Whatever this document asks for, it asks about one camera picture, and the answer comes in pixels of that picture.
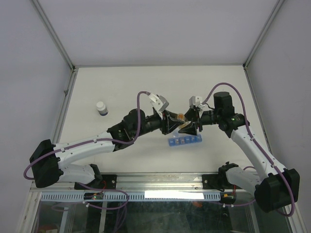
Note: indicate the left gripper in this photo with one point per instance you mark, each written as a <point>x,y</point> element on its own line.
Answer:
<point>167,126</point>

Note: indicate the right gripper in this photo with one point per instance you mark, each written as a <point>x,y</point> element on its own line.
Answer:
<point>191,115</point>

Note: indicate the clear bottle orange pills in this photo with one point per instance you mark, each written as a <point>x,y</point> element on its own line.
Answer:
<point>185,122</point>

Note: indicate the blue weekly pill organizer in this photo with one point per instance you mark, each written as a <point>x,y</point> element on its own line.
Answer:
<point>180,139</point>

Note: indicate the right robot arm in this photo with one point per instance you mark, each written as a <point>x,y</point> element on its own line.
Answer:
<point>273,186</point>

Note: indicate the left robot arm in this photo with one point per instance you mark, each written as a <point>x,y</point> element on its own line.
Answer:
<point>52,163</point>

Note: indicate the white capped pill bottle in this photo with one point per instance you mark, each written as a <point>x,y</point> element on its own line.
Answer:
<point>101,108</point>

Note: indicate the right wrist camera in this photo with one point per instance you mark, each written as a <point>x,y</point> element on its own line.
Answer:
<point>196,102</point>

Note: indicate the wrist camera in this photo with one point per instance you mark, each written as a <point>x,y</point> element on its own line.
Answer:
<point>159,103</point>
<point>196,102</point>

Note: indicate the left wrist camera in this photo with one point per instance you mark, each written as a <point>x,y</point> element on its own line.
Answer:
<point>159,103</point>

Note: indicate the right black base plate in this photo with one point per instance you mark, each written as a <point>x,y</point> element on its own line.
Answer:
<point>216,181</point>

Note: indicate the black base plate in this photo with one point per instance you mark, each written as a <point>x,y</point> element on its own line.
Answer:
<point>107,181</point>
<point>216,181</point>

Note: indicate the aluminium mounting rail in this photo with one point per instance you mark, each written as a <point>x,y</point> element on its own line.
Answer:
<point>140,182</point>

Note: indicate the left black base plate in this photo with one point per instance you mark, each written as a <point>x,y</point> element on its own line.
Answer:
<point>107,181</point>

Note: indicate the right aluminium frame post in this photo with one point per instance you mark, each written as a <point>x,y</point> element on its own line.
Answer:
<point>268,23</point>

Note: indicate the aluminium frame post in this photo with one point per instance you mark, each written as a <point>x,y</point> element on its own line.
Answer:
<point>268,23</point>
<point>51,31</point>

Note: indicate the grey slotted cable duct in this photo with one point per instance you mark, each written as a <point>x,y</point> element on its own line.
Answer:
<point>131,196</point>

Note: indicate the left aluminium frame post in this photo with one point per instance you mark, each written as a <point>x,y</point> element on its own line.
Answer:
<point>51,31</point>

